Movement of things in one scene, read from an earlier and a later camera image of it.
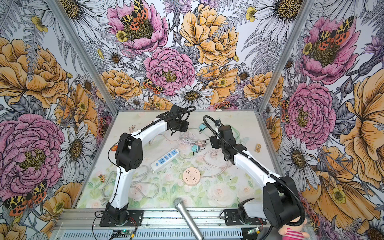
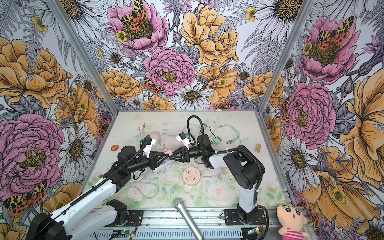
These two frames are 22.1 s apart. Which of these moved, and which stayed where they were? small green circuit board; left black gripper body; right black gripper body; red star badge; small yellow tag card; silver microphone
Moved: left black gripper body; right black gripper body
Stayed: small green circuit board; red star badge; silver microphone; small yellow tag card
